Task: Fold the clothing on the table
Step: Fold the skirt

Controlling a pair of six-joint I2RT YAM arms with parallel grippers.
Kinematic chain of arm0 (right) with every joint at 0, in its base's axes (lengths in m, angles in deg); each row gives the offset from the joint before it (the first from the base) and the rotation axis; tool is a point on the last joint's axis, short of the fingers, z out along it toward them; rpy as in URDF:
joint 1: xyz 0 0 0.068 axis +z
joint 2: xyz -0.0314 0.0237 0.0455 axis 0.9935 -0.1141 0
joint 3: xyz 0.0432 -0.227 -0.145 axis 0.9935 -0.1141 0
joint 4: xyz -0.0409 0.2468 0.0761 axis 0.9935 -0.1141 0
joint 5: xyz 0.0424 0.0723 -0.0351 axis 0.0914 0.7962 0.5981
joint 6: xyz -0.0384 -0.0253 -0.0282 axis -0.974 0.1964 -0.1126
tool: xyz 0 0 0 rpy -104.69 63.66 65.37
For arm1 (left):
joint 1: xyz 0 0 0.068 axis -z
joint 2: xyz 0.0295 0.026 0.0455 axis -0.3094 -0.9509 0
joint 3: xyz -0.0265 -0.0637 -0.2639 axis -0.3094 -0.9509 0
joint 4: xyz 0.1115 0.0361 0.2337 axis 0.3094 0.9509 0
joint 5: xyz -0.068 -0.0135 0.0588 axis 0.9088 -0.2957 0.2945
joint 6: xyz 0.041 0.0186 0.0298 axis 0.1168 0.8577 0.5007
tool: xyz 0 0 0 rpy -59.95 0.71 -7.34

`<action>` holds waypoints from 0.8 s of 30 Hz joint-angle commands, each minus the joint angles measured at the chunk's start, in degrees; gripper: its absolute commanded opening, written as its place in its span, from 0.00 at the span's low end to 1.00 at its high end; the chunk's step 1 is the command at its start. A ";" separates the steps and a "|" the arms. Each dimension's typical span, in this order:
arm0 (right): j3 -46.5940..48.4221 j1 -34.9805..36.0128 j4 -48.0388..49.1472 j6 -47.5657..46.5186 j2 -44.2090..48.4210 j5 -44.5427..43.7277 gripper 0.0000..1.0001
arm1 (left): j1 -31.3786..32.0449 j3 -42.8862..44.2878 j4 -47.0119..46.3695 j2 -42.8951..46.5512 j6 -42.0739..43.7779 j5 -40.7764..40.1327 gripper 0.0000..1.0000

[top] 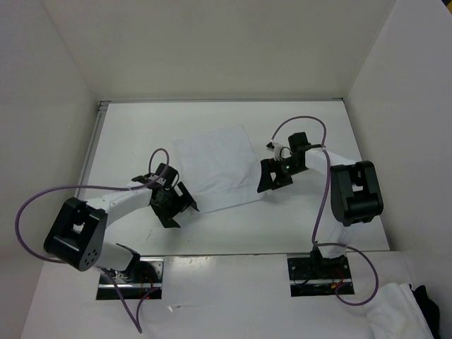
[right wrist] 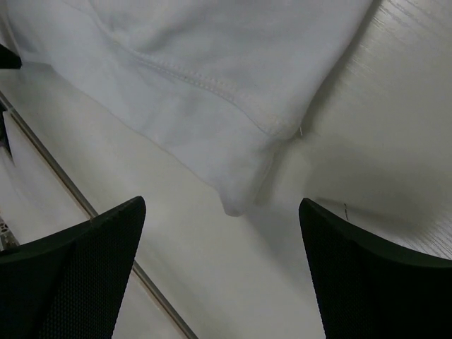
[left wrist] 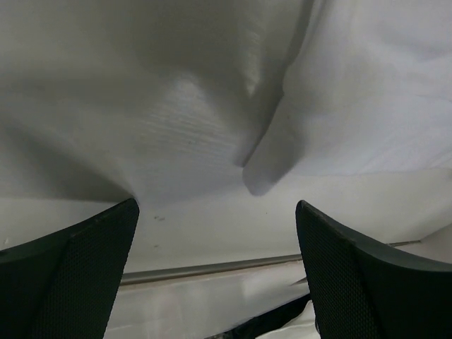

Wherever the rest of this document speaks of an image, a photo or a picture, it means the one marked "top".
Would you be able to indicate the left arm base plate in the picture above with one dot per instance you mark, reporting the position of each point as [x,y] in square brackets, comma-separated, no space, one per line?
[146,283]

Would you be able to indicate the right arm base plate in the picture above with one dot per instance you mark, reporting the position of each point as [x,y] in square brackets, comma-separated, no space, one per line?
[312,275]

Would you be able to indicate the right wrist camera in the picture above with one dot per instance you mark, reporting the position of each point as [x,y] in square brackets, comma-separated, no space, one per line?
[277,150]

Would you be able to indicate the black cloth pile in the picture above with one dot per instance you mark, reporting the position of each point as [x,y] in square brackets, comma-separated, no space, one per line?
[429,309]

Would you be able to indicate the white skirt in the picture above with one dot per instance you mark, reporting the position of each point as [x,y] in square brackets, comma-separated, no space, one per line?
[220,168]

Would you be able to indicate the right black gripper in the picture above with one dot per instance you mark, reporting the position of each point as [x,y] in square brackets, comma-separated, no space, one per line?
[265,181]

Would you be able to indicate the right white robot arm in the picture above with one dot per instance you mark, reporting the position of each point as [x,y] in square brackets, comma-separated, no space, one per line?
[352,197]

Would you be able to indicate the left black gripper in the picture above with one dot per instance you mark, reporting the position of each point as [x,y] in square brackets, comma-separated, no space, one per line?
[184,200]

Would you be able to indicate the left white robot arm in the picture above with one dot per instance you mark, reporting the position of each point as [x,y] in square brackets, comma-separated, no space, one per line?
[78,233]

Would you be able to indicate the white cloth pile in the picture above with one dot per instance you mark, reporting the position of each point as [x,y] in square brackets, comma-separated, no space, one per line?
[395,313]

